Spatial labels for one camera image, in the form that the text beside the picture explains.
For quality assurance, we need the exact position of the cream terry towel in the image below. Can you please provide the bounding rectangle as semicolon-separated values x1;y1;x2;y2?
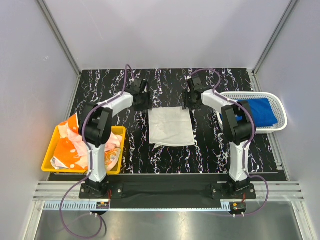
148;106;195;147

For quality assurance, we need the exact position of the blue towel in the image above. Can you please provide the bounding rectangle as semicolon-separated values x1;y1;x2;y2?
246;98;278;128

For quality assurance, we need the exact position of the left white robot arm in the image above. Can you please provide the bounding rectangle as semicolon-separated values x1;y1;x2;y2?
79;78;152;198

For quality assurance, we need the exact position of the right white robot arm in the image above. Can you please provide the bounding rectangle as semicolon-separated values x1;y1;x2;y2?
182;76;256;199

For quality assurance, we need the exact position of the pink white towel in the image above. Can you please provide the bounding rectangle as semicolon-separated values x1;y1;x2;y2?
58;122;123;171

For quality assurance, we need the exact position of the white perforated basket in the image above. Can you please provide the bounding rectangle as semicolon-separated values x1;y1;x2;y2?
221;91;288;135

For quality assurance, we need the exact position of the orange towel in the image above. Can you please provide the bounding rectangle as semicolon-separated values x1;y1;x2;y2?
51;112;121;173

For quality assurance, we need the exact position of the yellow plastic bin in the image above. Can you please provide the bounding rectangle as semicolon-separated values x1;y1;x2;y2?
41;125;126;175

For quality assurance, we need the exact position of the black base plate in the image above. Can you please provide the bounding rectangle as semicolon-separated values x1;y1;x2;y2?
79;173;257;211

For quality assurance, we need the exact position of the white slotted cable duct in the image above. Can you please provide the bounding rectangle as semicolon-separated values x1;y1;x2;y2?
43;200;111;212

